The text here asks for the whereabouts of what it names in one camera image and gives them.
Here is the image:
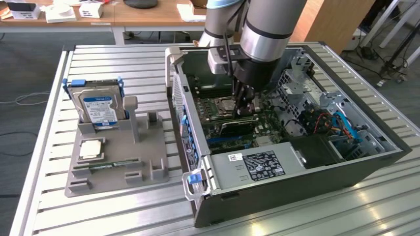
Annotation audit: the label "silver hard disk blue label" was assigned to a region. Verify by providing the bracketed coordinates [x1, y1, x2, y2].
[70, 82, 126, 126]

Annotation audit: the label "black RAM slot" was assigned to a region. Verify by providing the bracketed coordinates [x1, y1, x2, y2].
[197, 88, 234, 95]
[197, 86, 234, 93]
[195, 84, 234, 90]
[198, 91, 234, 98]

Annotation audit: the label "blue disk caddy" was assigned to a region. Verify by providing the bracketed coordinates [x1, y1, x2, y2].
[61, 76, 126, 104]

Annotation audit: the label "green RAM stick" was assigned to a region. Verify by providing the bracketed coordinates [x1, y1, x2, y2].
[73, 159, 138, 171]

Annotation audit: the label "white box with black lid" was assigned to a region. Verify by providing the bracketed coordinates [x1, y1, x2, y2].
[6, 1, 42, 20]

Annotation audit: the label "black wheeled stand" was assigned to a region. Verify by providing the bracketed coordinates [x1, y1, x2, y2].
[377, 31, 410, 87]

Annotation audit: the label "blue expansion slot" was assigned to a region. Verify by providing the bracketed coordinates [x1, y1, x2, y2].
[206, 136, 245, 145]

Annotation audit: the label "wooden cabinet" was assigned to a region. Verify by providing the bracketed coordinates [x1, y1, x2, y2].
[287, 0, 377, 54]

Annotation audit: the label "blue flat data wire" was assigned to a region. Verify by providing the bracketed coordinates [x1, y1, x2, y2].
[330, 112, 362, 144]

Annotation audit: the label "metal disk bay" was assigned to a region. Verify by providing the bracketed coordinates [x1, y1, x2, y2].
[277, 55, 387, 160]

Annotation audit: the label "grey power supply unit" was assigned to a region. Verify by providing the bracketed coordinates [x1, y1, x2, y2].
[209, 141, 307, 191]

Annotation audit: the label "black camera cable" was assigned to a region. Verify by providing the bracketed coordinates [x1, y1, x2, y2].
[223, 0, 250, 77]

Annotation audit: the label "silver CPU in socket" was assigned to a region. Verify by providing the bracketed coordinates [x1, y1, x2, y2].
[210, 96, 238, 118]

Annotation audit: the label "person in dark trousers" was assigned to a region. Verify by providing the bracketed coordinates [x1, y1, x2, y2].
[358, 0, 402, 34]

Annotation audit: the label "stack of white papers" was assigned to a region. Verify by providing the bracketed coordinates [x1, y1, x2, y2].
[175, 2, 207, 23]

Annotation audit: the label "tarnished CPU chip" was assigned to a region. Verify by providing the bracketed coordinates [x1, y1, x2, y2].
[218, 97, 235, 111]

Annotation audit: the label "red yellow power wires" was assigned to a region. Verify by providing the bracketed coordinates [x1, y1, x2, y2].
[309, 112, 343, 136]

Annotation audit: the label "black open PC case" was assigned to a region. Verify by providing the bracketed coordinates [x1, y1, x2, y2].
[165, 44, 413, 229]

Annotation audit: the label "bright silver CPU chip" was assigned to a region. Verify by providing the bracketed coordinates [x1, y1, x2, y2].
[79, 141, 101, 159]

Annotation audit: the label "white box with round top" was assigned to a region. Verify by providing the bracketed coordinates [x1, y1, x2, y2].
[43, 3, 78, 24]

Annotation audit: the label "grey parts rack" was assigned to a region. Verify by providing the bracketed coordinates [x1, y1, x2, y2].
[63, 95, 170, 199]

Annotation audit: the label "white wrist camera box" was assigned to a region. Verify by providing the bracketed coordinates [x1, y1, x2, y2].
[206, 46, 238, 74]

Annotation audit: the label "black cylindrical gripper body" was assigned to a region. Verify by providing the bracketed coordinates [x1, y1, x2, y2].
[233, 58, 279, 93]

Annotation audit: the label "green GPU with black shroud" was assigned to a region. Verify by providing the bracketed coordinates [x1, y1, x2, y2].
[205, 115, 258, 138]

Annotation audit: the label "dark round object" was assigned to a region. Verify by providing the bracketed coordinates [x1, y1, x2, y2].
[123, 0, 158, 9]

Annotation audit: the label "white framed desk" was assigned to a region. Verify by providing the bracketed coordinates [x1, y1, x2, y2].
[358, 0, 420, 64]

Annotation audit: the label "green motherboard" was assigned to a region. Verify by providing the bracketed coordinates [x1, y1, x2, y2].
[193, 82, 289, 152]

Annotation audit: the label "white labelled box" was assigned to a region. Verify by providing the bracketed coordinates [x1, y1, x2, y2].
[78, 1, 105, 18]

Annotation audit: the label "white power box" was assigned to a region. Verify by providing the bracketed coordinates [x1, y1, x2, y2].
[349, 28, 365, 51]

